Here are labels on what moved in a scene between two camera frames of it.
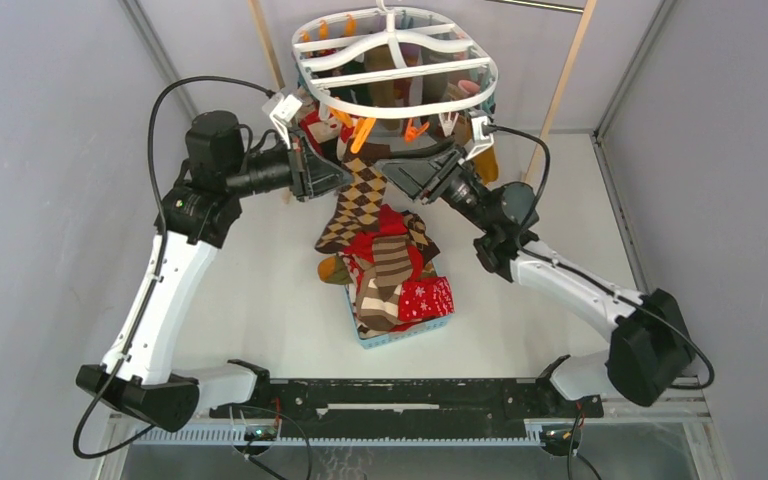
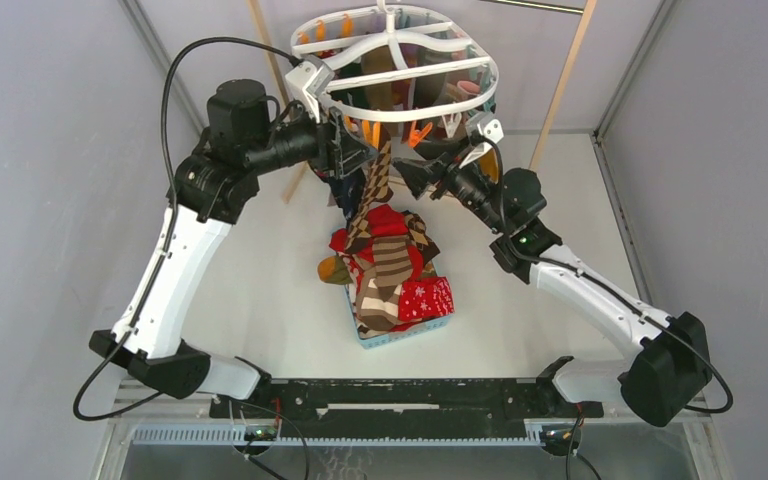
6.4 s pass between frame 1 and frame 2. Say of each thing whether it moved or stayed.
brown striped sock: stayed
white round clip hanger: stayed
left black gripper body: moved
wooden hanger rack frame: stayed
